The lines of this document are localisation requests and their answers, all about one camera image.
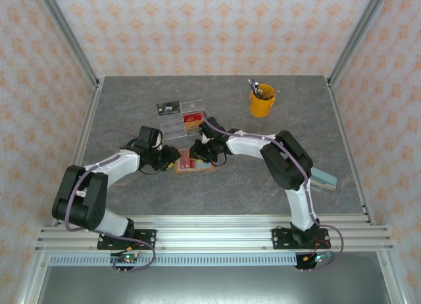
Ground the orange leather card holder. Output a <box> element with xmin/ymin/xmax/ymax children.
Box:
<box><xmin>174</xmin><ymin>148</ymin><xmax>216</xmax><ymax>174</ymax></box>

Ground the red card white print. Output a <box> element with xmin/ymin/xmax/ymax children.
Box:
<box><xmin>178</xmin><ymin>149</ymin><xmax>195</xmax><ymax>170</ymax></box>

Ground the clear acrylic card stand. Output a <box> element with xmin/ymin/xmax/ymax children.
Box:
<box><xmin>156</xmin><ymin>101</ymin><xmax>207</xmax><ymax>141</ymax></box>

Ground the black card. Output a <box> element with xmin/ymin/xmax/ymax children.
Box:
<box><xmin>156</xmin><ymin>101</ymin><xmax>182</xmax><ymax>116</ymax></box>

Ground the yellow metal pen bucket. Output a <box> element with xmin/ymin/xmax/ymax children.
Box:
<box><xmin>249</xmin><ymin>83</ymin><xmax>276</xmax><ymax>118</ymax></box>

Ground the teal topped rectangular block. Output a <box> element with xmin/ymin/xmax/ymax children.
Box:
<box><xmin>310</xmin><ymin>167</ymin><xmax>338</xmax><ymax>190</ymax></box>

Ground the grey sheet metal panel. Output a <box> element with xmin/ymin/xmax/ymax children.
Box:
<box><xmin>36</xmin><ymin>266</ymin><xmax>395</xmax><ymax>304</ymax></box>

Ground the aluminium table side rail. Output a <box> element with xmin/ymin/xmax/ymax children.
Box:
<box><xmin>52</xmin><ymin>82</ymin><xmax>103</xmax><ymax>226</ymax></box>
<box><xmin>325</xmin><ymin>76</ymin><xmax>376</xmax><ymax>226</ymax></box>

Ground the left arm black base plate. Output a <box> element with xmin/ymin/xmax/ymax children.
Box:
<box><xmin>97</xmin><ymin>229</ymin><xmax>157</xmax><ymax>251</ymax></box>

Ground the aluminium mounting rail frame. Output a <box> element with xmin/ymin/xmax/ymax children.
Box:
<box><xmin>35</xmin><ymin>214</ymin><xmax>395</xmax><ymax>253</ymax></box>

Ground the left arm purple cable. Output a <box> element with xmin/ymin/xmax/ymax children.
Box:
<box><xmin>64</xmin><ymin>130</ymin><xmax>157</xmax><ymax>274</ymax></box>

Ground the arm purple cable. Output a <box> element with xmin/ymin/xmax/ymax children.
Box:
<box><xmin>201</xmin><ymin>111</ymin><xmax>346</xmax><ymax>272</ymax></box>
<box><xmin>64</xmin><ymin>130</ymin><xmax>157</xmax><ymax>274</ymax></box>

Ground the slotted grey cable duct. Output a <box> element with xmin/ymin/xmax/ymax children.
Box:
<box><xmin>48</xmin><ymin>253</ymin><xmax>305</xmax><ymax>268</ymax></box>

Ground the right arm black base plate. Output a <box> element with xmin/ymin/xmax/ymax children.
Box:
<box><xmin>271</xmin><ymin>228</ymin><xmax>330</xmax><ymax>251</ymax></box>

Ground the aluminium frame corner post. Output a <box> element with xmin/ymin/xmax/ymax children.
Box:
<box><xmin>327</xmin><ymin>0</ymin><xmax>394</xmax><ymax>88</ymax></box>
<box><xmin>34</xmin><ymin>0</ymin><xmax>101</xmax><ymax>88</ymax></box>

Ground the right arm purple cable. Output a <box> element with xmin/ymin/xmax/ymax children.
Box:
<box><xmin>201</xmin><ymin>111</ymin><xmax>346</xmax><ymax>272</ymax></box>

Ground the aluminium lower frame rail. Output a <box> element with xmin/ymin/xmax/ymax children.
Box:
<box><xmin>376</xmin><ymin>251</ymin><xmax>407</xmax><ymax>304</ymax></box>
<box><xmin>18</xmin><ymin>251</ymin><xmax>50</xmax><ymax>304</ymax></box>

